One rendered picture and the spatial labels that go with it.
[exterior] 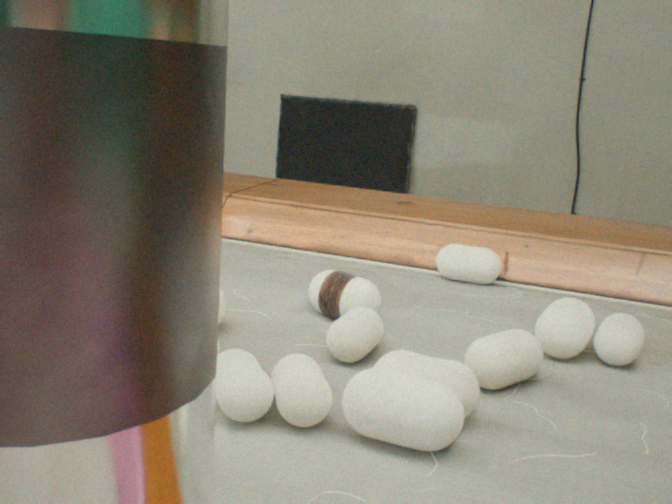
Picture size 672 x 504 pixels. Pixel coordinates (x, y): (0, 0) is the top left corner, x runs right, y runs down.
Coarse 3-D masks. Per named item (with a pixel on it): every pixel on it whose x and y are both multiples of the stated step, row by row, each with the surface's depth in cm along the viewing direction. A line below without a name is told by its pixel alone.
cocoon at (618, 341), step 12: (612, 324) 30; (624, 324) 30; (636, 324) 31; (600, 336) 30; (612, 336) 30; (624, 336) 30; (636, 336) 30; (600, 348) 30; (612, 348) 30; (624, 348) 30; (636, 348) 30; (612, 360) 30; (624, 360) 30
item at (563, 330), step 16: (560, 304) 31; (576, 304) 31; (544, 320) 30; (560, 320) 30; (576, 320) 30; (592, 320) 31; (544, 336) 30; (560, 336) 30; (576, 336) 30; (560, 352) 30; (576, 352) 30
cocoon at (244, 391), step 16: (224, 352) 25; (240, 352) 25; (224, 368) 24; (240, 368) 23; (256, 368) 23; (224, 384) 23; (240, 384) 23; (256, 384) 23; (224, 400) 23; (240, 400) 23; (256, 400) 23; (272, 400) 24; (240, 416) 23; (256, 416) 23
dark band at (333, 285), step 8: (336, 272) 34; (344, 272) 34; (328, 280) 33; (336, 280) 33; (344, 280) 33; (320, 288) 33; (328, 288) 33; (336, 288) 33; (320, 296) 33; (328, 296) 33; (336, 296) 33; (320, 304) 33; (328, 304) 33; (336, 304) 33; (328, 312) 33; (336, 312) 33
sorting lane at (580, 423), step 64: (256, 256) 44; (320, 256) 45; (256, 320) 33; (320, 320) 33; (384, 320) 34; (448, 320) 35; (512, 320) 35; (640, 320) 37; (512, 384) 28; (576, 384) 28; (640, 384) 29; (256, 448) 22; (320, 448) 22; (384, 448) 23; (448, 448) 23; (512, 448) 23; (576, 448) 23; (640, 448) 24
